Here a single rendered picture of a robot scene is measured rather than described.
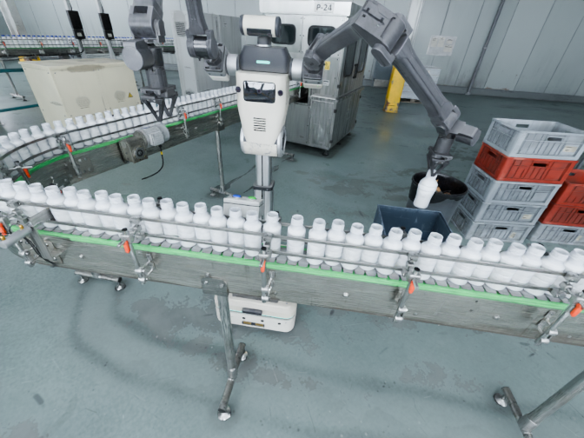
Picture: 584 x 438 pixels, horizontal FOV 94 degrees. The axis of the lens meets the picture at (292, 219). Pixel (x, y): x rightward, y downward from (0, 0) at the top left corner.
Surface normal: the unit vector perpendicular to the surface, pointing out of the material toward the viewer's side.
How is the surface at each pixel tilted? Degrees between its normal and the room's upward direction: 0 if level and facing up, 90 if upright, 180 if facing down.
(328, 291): 90
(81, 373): 0
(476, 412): 0
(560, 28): 90
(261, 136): 90
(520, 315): 90
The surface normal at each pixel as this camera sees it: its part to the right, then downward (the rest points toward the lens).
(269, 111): -0.15, 0.55
